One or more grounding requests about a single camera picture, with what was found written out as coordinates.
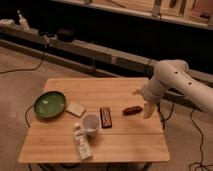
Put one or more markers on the red sausage snack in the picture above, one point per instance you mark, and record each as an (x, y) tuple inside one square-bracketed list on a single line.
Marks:
[(132, 110)]

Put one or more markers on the white spray bottle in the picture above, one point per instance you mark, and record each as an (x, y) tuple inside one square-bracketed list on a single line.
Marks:
[(23, 22)]

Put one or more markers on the dark chocolate bar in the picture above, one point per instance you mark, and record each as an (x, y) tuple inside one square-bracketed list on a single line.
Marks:
[(105, 117)]

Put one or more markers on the black device on ledge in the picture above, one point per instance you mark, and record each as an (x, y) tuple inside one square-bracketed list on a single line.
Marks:
[(66, 35)]

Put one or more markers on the wooden table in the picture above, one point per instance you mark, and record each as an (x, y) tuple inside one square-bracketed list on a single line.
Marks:
[(129, 139)]

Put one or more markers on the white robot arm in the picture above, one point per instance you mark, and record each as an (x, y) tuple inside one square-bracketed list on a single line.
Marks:
[(174, 74)]

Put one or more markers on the white sponge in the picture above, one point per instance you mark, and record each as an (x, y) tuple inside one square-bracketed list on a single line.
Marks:
[(75, 109)]

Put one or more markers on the green bowl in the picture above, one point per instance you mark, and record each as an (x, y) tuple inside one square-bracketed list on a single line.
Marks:
[(50, 104)]

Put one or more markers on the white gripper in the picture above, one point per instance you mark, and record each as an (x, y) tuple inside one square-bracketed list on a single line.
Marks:
[(152, 91)]

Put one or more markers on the white lotion bottle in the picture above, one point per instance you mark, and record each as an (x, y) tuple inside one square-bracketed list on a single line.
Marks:
[(82, 143)]

